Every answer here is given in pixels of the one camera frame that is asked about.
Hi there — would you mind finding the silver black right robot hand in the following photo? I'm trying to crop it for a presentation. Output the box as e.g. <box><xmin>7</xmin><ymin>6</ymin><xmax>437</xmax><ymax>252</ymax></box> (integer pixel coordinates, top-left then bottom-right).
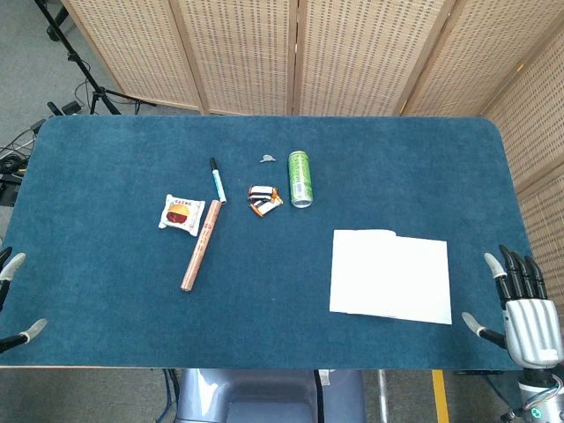
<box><xmin>461</xmin><ymin>244</ymin><xmax>564</xmax><ymax>369</ymax></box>

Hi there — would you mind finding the black grey-tipped left robot hand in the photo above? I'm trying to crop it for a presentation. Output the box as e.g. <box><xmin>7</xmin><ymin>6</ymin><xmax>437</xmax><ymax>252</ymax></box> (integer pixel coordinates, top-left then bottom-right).
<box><xmin>0</xmin><ymin>246</ymin><xmax>48</xmax><ymax>353</ymax></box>

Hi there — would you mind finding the white lined notebook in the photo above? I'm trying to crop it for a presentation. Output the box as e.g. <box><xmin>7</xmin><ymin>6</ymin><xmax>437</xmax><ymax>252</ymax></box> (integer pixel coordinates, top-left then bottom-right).
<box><xmin>329</xmin><ymin>228</ymin><xmax>454</xmax><ymax>326</ymax></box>

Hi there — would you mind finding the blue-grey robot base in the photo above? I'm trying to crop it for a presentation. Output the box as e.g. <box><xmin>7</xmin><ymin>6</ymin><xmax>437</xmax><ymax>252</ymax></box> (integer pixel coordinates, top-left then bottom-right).
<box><xmin>174</xmin><ymin>367</ymin><xmax>367</xmax><ymax>423</ymax></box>

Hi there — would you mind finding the blue table mat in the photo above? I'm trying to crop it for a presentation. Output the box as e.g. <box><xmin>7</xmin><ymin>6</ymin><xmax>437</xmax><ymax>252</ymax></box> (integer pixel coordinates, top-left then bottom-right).
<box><xmin>0</xmin><ymin>115</ymin><xmax>535</xmax><ymax>371</ymax></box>

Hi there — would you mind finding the woven folding screen panel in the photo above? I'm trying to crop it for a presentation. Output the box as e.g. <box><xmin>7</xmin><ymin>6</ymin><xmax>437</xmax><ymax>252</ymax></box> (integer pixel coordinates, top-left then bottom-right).
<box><xmin>169</xmin><ymin>0</ymin><xmax>297</xmax><ymax>116</ymax></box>
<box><xmin>292</xmin><ymin>0</ymin><xmax>457</xmax><ymax>117</ymax></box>
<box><xmin>479</xmin><ymin>41</ymin><xmax>564</xmax><ymax>191</ymax></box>
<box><xmin>60</xmin><ymin>0</ymin><xmax>206</xmax><ymax>112</ymax></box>
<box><xmin>399</xmin><ymin>0</ymin><xmax>564</xmax><ymax>118</ymax></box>
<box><xmin>515</xmin><ymin>163</ymin><xmax>564</xmax><ymax>309</ymax></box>

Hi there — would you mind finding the black power adapter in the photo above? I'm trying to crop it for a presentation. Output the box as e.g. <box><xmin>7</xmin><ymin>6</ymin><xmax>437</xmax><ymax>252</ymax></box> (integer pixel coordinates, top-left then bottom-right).
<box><xmin>47</xmin><ymin>100</ymin><xmax>81</xmax><ymax>117</ymax></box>

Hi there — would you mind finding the white snack packet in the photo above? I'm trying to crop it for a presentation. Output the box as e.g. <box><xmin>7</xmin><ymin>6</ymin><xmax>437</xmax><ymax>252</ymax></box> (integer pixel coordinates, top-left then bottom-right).
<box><xmin>158</xmin><ymin>194</ymin><xmax>206</xmax><ymax>237</ymax></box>

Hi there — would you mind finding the brown cylindrical stick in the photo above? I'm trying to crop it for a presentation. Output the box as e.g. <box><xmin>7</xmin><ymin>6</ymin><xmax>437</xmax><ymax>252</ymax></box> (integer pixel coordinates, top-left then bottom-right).
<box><xmin>180</xmin><ymin>199</ymin><xmax>222</xmax><ymax>293</ymax></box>

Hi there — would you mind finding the black tripod stand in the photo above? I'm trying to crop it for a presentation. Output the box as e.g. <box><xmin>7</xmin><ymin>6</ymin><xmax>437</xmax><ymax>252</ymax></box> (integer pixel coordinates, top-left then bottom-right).
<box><xmin>33</xmin><ymin>0</ymin><xmax>156</xmax><ymax>116</ymax></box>

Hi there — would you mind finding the white marker with black cap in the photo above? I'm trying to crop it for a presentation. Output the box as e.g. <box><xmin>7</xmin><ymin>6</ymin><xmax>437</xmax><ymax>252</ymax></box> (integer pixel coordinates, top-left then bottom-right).
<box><xmin>209</xmin><ymin>157</ymin><xmax>228</xmax><ymax>205</ymax></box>

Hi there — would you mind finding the green drink can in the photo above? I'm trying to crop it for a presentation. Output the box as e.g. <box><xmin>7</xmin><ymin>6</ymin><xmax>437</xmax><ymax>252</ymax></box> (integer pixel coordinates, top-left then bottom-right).
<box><xmin>287</xmin><ymin>150</ymin><xmax>315</xmax><ymax>209</ymax></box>

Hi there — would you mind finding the bundle of floor cables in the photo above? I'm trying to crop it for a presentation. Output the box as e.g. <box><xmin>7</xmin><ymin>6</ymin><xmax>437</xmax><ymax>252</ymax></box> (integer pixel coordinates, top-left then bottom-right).
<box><xmin>0</xmin><ymin>117</ymin><xmax>48</xmax><ymax>208</ymax></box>

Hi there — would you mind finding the black cable on base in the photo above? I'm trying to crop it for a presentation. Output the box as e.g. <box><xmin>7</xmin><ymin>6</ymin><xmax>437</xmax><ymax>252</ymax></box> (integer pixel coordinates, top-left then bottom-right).
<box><xmin>313</xmin><ymin>369</ymin><xmax>326</xmax><ymax>423</ymax></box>

